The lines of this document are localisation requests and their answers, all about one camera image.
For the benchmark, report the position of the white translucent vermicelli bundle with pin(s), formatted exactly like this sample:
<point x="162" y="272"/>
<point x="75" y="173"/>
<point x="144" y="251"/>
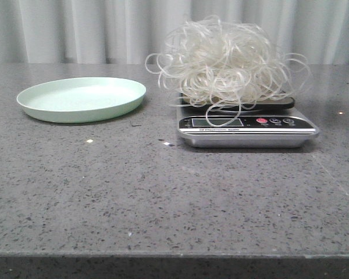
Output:
<point x="218" y="65"/>

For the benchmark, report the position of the silver black kitchen scale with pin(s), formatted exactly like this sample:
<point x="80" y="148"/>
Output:
<point x="269" y="124"/>

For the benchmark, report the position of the light green round plate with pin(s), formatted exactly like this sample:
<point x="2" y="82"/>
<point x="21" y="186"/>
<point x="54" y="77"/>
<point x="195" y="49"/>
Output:
<point x="82" y="100"/>

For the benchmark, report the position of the white pleated curtain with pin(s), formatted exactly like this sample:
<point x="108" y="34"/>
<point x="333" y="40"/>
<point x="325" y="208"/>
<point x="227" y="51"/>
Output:
<point x="126" y="32"/>

